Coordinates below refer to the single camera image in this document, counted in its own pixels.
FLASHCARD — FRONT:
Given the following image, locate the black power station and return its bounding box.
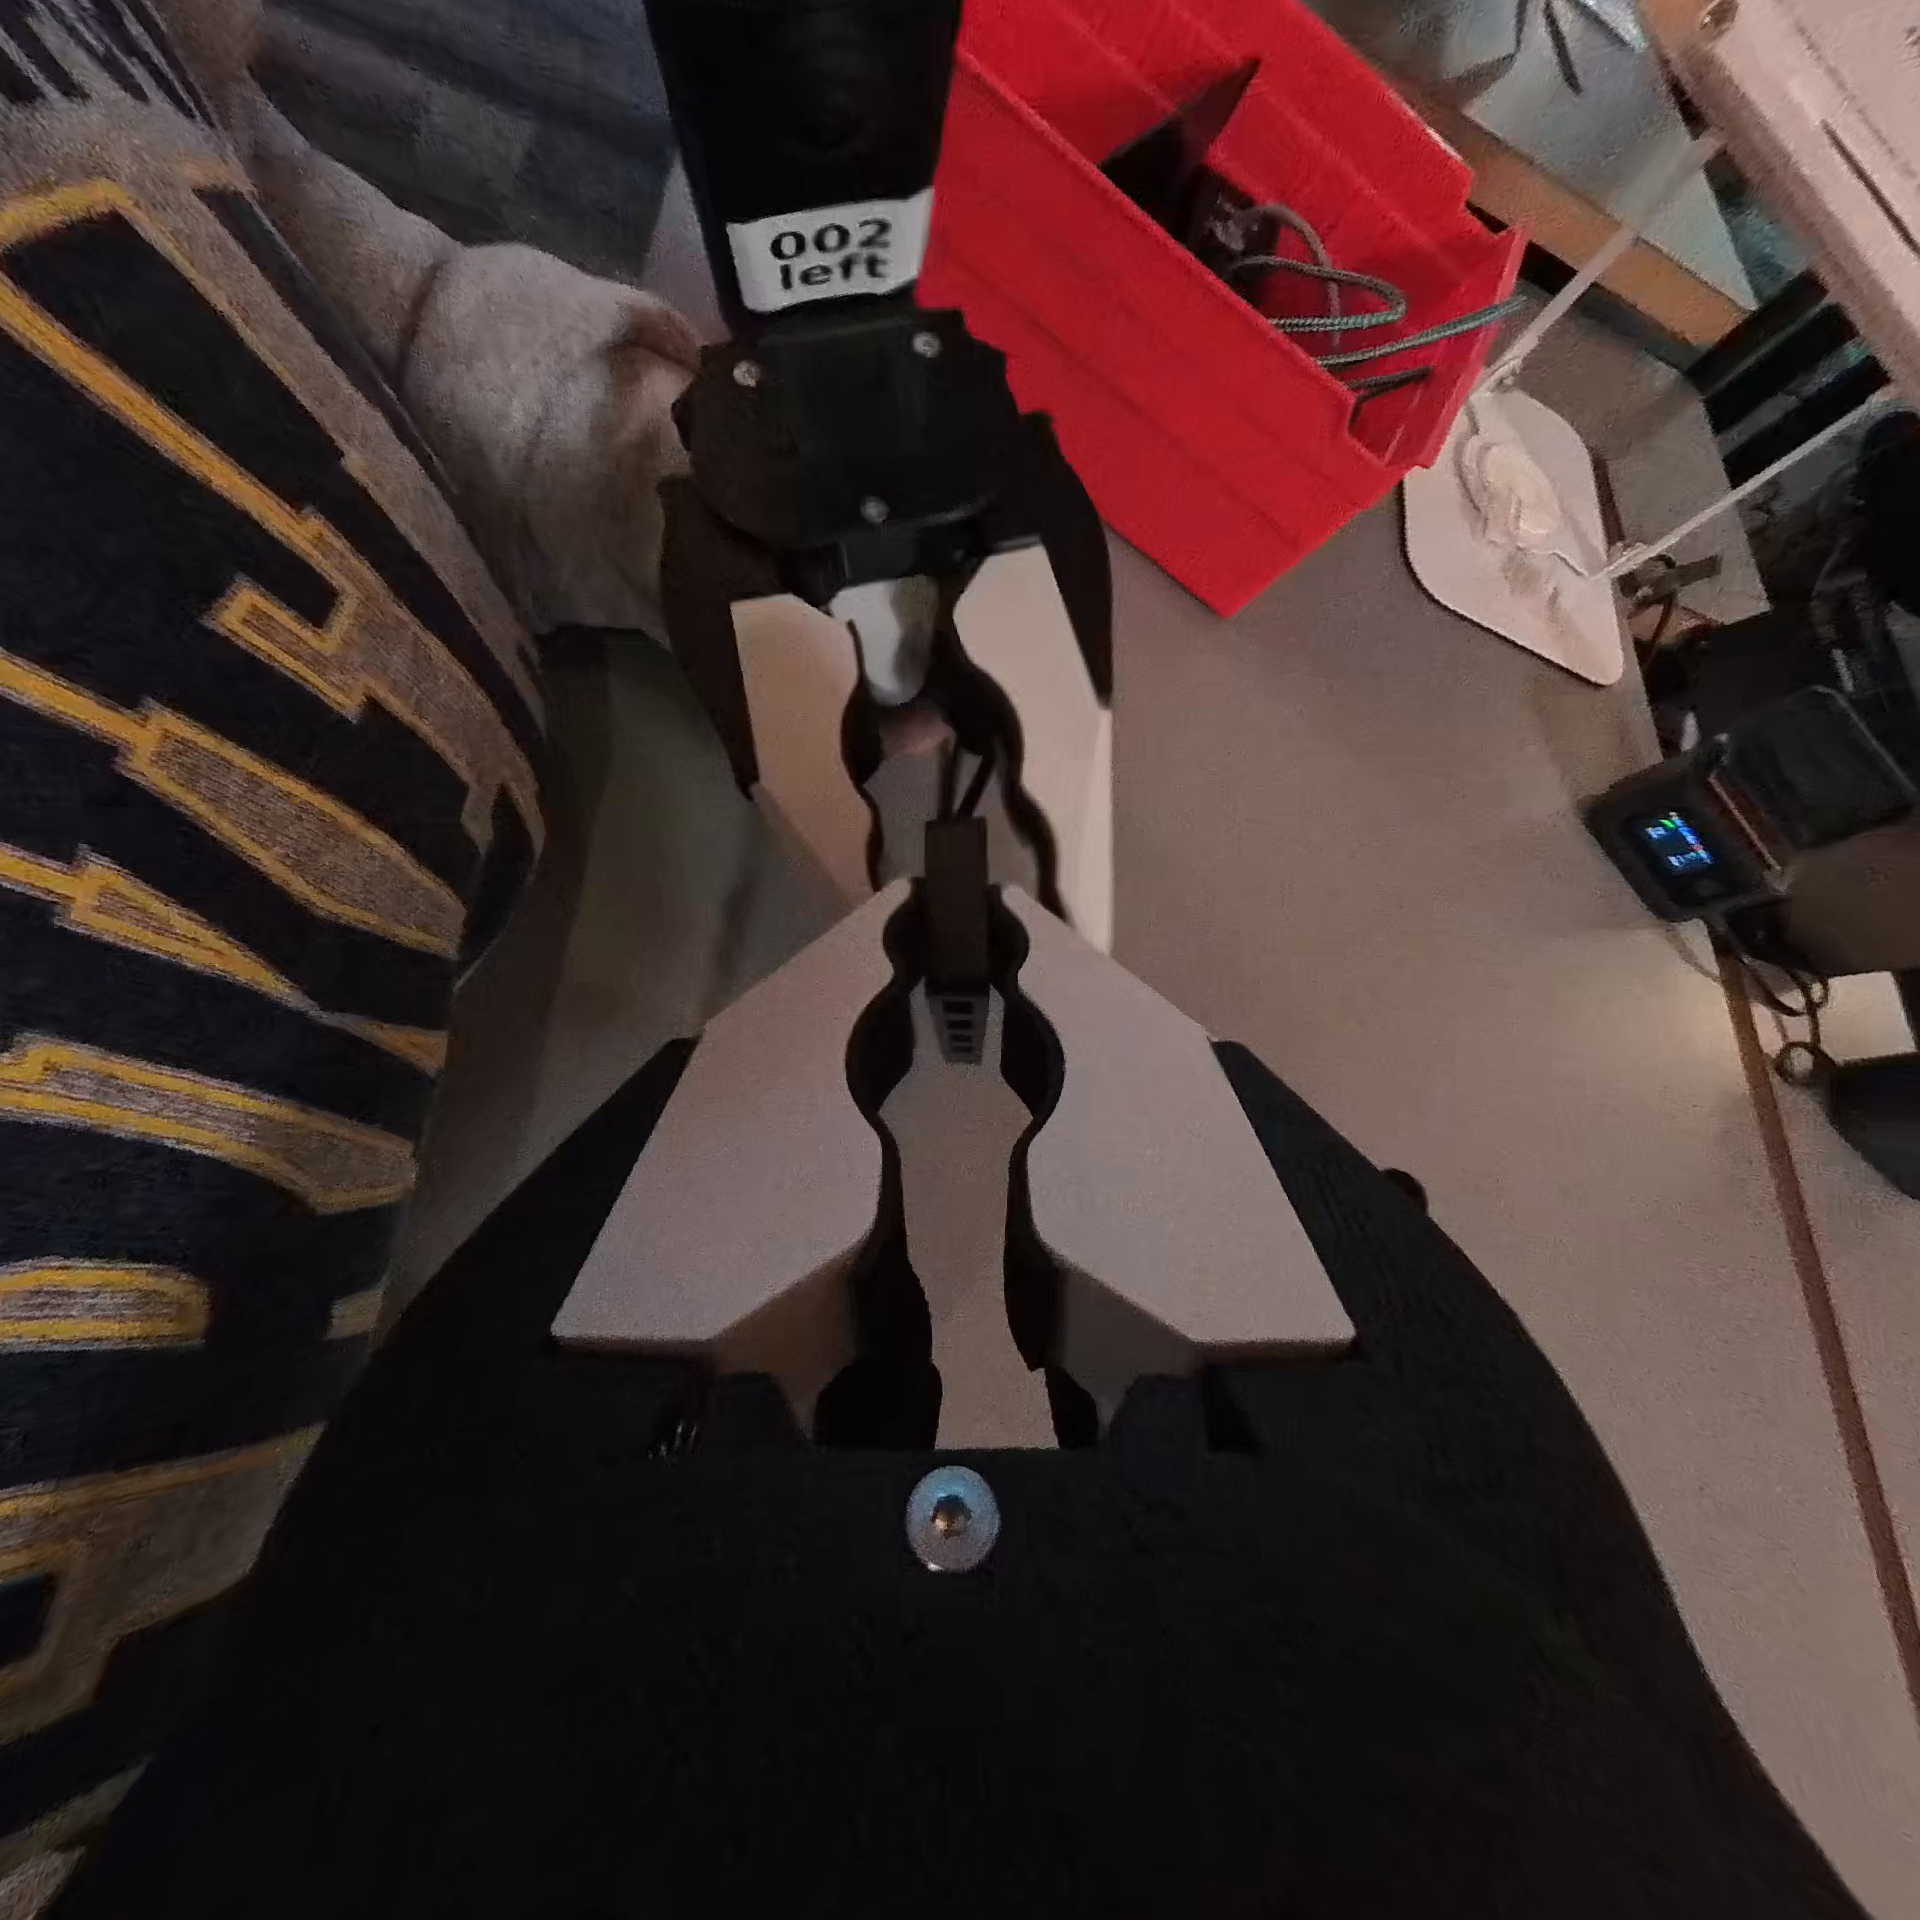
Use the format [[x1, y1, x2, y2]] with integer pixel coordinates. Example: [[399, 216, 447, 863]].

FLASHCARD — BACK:
[[1586, 689, 1914, 924]]

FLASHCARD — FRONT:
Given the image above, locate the black slotted usb hub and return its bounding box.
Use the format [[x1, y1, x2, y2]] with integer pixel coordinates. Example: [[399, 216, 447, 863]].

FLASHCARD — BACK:
[[904, 972, 994, 1078]]

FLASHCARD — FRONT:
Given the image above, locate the wood edged table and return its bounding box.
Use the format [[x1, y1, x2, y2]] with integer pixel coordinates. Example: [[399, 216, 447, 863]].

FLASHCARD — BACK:
[[1351, 0, 1757, 351]]

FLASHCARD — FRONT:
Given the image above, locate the teal braided cable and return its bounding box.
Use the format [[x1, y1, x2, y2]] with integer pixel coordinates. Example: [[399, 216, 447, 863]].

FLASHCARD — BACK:
[[1200, 201, 1531, 401]]

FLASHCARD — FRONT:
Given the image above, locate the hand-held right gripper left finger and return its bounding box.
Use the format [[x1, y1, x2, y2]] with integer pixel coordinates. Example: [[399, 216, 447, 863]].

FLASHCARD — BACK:
[[552, 880, 941, 1450]]

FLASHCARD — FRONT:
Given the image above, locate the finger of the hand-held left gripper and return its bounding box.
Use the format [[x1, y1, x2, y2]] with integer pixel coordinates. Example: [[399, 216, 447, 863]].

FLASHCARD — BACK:
[[732, 598, 890, 958], [949, 539, 1116, 954]]

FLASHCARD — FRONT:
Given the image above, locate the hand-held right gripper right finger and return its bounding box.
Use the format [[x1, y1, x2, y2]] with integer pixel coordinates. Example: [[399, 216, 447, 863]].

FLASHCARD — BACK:
[[1000, 880, 1355, 1450]]

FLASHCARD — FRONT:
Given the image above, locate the white board stand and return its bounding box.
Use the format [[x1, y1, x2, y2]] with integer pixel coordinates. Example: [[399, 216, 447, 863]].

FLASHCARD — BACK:
[[1402, 135, 1900, 689]]

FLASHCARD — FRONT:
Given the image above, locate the clear tape roll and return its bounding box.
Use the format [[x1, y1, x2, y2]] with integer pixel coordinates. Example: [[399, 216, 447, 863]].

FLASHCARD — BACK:
[[1463, 434, 1561, 558]]

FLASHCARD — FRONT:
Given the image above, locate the red plastic bin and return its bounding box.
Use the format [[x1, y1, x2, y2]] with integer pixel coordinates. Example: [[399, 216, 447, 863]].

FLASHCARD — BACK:
[[915, 0, 1529, 618]]

